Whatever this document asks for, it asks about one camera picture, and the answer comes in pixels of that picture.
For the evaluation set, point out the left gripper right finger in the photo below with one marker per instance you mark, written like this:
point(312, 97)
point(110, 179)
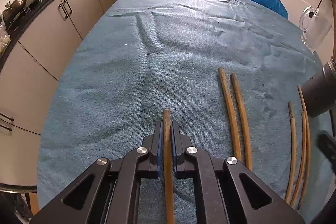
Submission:
point(225, 190)

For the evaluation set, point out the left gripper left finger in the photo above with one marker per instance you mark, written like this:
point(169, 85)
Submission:
point(108, 190)

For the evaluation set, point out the wooden chopstick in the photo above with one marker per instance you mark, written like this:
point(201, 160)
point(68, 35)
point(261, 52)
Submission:
point(168, 168)
point(302, 161)
point(231, 114)
point(307, 149)
point(292, 153)
point(243, 121)

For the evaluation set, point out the lower kitchen cabinets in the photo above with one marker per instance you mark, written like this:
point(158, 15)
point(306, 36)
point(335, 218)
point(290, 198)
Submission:
point(31, 65)

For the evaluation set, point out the black utensil holder cup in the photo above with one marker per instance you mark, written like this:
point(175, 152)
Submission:
point(319, 91)

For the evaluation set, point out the clear glass mug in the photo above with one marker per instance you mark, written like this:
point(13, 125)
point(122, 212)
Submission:
point(314, 26)

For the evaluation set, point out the blue towel table cover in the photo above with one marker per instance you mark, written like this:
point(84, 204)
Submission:
point(164, 55)

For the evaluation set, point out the metal pot with lid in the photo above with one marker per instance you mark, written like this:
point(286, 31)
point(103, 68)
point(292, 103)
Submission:
point(13, 9)

